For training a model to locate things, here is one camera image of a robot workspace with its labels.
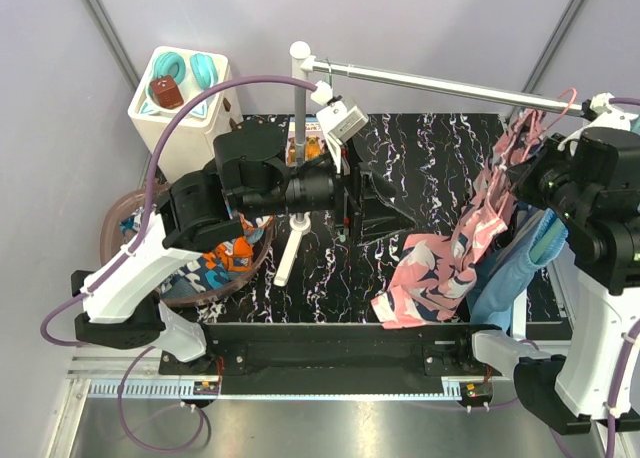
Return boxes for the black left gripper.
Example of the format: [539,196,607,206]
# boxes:
[241,135,417,242]

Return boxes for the mint green hanger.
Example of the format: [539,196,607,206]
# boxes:
[325,57,333,89]

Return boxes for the white storage box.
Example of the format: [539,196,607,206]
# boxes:
[127,45,246,184]

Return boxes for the pink wire hanger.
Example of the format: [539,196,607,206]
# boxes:
[488,88,577,220]

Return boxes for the dog picture book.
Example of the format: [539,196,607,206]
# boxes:
[285,116,328,167]

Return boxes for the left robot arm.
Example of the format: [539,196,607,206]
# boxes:
[72,120,413,374]

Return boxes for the pink translucent plastic basin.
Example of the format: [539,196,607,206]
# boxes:
[100,190,275,308]

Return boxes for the brown cube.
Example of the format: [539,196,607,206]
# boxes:
[149,75,184,110]

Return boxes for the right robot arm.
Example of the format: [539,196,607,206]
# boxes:
[372,127,639,434]

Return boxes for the blue orange patterned shorts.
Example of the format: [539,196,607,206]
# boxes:
[119,212,274,299]

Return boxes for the pink patterned shorts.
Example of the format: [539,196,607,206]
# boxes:
[369,108,549,330]

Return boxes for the blue knitted garment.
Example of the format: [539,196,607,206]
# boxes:
[527,209,568,268]

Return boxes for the teal cat ear headphones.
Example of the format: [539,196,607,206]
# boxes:
[138,51,219,116]

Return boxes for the silver clothes rack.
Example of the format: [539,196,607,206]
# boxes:
[273,40,596,288]

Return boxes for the light blue shorts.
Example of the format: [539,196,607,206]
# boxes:
[467,211,547,332]

